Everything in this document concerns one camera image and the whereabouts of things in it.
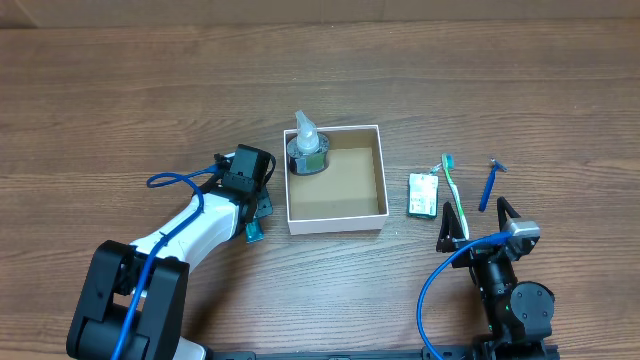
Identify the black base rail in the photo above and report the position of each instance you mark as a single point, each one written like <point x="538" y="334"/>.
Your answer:
<point x="450" y="352"/>

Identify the clear soap pump bottle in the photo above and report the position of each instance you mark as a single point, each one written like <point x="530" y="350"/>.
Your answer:
<point x="307" y="152"/>

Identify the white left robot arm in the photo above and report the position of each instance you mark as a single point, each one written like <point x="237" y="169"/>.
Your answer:
<point x="132" y="302"/>

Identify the green red toothpaste tube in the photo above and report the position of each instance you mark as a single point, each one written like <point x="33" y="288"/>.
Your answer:
<point x="254" y="232"/>

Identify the green white toothbrush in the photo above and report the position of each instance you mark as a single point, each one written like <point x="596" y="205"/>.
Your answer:
<point x="448" y="165"/>

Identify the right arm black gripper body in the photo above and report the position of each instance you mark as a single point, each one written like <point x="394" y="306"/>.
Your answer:
<point x="480" y="251"/>

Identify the green white floss packet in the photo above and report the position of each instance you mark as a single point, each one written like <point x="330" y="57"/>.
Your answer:
<point x="423" y="195"/>

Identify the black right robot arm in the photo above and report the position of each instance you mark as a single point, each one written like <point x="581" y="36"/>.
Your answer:
<point x="519" y="313"/>

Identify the blue disposable razor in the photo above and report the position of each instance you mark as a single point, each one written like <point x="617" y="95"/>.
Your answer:
<point x="496" y="166"/>

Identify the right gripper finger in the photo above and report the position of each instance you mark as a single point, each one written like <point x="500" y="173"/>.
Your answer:
<point x="507" y="215"/>
<point x="451" y="236"/>

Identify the white cardboard box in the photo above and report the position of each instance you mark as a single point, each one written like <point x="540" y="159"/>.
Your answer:
<point x="350" y="194"/>

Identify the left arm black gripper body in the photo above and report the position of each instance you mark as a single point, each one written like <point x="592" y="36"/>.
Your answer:
<point x="265" y="208"/>

